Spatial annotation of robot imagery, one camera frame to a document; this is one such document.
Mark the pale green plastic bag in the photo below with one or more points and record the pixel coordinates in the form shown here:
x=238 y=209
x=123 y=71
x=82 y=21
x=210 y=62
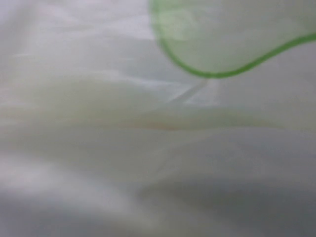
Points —
x=157 y=118

